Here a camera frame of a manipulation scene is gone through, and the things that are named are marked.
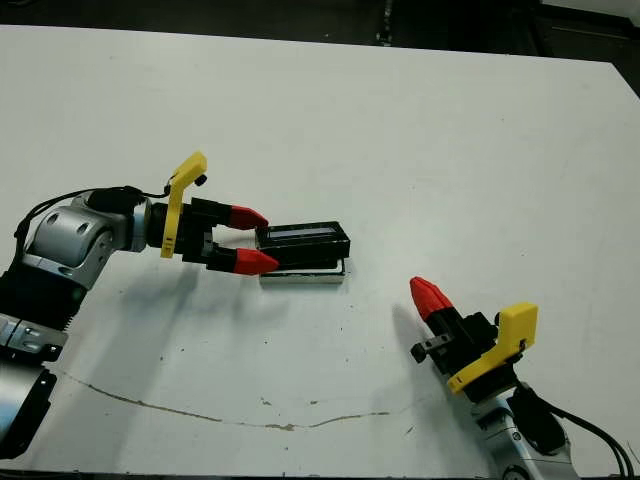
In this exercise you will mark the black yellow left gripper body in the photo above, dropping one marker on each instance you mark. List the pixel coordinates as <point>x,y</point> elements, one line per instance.
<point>170,230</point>

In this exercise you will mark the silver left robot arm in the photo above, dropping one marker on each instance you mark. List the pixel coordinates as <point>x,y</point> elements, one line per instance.
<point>65,235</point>

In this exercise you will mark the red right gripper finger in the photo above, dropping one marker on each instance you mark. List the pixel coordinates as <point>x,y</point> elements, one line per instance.
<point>426,305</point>
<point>442,305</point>

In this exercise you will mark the black metal stand post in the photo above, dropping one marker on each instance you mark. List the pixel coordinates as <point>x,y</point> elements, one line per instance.
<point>386,25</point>

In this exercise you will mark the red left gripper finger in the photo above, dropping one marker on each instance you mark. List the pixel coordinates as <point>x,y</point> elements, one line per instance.
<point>247,217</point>
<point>255,261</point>

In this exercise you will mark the black glossy box lid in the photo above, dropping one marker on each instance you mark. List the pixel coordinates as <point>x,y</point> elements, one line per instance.
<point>305,250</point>

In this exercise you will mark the white box base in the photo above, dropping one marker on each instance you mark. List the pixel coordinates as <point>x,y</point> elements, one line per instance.
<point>300,280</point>

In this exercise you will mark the white background case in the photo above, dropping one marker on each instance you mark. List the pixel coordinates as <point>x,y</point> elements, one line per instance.
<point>590,6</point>

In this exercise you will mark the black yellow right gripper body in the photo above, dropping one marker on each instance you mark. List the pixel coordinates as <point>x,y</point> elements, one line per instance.
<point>475,355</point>

